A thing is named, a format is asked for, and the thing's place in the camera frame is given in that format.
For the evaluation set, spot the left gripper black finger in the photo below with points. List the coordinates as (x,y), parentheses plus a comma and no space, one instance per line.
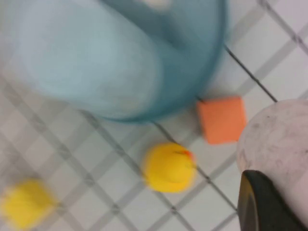
(262,207)

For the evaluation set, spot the pale pink plastic cup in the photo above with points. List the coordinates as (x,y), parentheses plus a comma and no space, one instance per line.
(276,134)

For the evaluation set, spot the blue cup stand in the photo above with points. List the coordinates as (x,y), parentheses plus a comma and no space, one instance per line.
(195,48)

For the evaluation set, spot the light blue plastic cup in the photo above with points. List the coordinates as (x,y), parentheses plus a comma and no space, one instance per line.
(84,60)

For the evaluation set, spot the orange foam cube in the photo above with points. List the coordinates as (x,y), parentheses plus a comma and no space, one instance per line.
(221,120)

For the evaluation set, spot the yellow rubber duck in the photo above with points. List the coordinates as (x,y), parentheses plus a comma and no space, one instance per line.
(168,168)

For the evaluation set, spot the yellow foam cube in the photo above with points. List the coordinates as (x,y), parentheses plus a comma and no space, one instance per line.
(26,204)

